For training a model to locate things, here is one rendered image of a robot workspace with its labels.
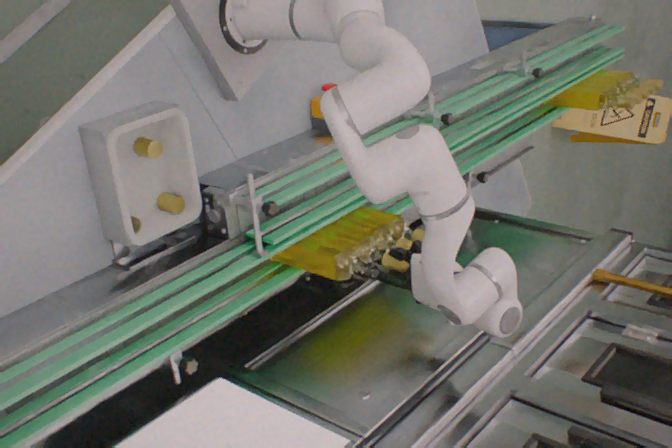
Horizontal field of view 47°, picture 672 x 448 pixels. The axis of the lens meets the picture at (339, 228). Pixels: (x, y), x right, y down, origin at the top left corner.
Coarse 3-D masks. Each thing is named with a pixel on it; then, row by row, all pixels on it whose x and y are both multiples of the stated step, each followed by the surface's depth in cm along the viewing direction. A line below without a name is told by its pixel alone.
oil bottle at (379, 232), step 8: (344, 216) 168; (352, 216) 167; (336, 224) 165; (344, 224) 164; (352, 224) 164; (360, 224) 163; (368, 224) 163; (376, 224) 163; (384, 224) 162; (360, 232) 161; (368, 232) 160; (376, 232) 159; (384, 232) 160; (392, 232) 161; (376, 240) 159; (384, 240) 159; (384, 248) 159
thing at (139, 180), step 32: (128, 128) 135; (160, 128) 149; (128, 160) 145; (160, 160) 151; (192, 160) 148; (128, 192) 147; (160, 192) 153; (192, 192) 151; (128, 224) 140; (160, 224) 148
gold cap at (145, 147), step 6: (138, 138) 146; (144, 138) 145; (138, 144) 145; (144, 144) 144; (150, 144) 143; (156, 144) 144; (138, 150) 145; (144, 150) 144; (150, 150) 143; (156, 150) 144; (144, 156) 145; (150, 156) 144; (156, 156) 145
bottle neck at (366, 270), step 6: (354, 264) 151; (360, 264) 150; (366, 264) 150; (372, 264) 150; (354, 270) 151; (360, 270) 150; (366, 270) 149; (372, 270) 150; (378, 270) 150; (360, 276) 151; (366, 276) 149; (372, 276) 150
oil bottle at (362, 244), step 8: (328, 224) 165; (320, 232) 161; (328, 232) 161; (336, 232) 161; (344, 232) 160; (352, 232) 160; (336, 240) 158; (344, 240) 157; (352, 240) 157; (360, 240) 156; (368, 240) 157; (352, 248) 155; (360, 248) 155; (368, 248) 155; (376, 248) 157; (360, 256) 155; (368, 256) 155
